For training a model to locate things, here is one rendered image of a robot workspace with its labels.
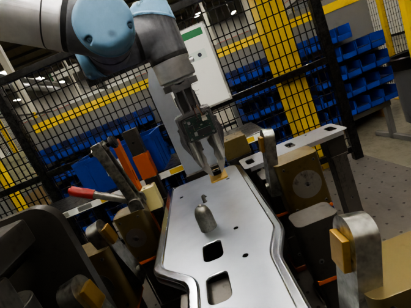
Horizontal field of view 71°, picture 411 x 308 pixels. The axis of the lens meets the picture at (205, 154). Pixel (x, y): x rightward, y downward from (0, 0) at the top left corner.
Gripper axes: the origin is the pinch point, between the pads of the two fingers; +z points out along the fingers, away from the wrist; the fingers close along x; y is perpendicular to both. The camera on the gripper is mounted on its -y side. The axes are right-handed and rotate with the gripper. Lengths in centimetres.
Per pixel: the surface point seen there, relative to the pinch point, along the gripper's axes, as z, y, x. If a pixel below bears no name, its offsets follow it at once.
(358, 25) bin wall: -7, -214, 169
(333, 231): -3.2, 39.9, 7.8
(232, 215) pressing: 6.5, 11.5, -0.2
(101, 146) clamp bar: -14.0, 1.2, -20.2
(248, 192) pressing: 6.7, 4.1, 4.6
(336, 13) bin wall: -25, -213, 151
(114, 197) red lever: -2.5, 0.6, -23.0
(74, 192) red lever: -7.0, 0.8, -30.3
